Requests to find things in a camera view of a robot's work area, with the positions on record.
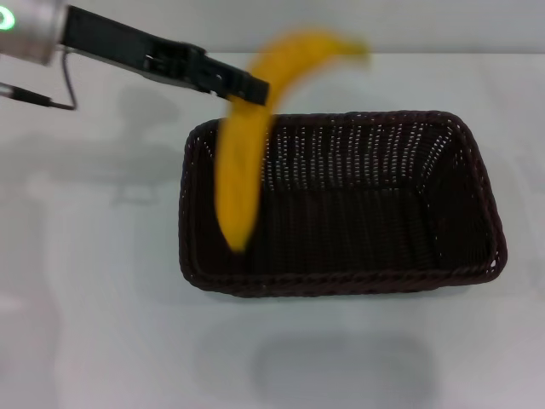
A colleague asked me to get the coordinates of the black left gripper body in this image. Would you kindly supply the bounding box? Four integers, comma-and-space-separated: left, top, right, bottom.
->
58, 5, 209, 91

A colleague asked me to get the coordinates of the yellow banana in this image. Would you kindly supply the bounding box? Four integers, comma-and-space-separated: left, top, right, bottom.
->
214, 27, 371, 256

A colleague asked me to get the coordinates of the black woven plastic basket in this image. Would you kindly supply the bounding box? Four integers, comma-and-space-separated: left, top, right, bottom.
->
176, 109, 509, 299

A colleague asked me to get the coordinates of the thin black cable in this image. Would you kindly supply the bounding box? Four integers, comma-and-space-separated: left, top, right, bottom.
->
0, 53, 79, 112

